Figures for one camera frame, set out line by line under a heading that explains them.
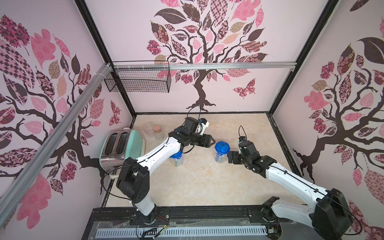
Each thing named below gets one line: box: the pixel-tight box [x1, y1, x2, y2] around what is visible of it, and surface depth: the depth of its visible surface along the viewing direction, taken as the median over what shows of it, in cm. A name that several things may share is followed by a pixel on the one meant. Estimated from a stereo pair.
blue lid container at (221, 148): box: [214, 141, 231, 164], surface depth 86 cm
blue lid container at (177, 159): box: [170, 150, 184, 167], surface depth 83 cm
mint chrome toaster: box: [99, 127, 146, 175], surface depth 83 cm
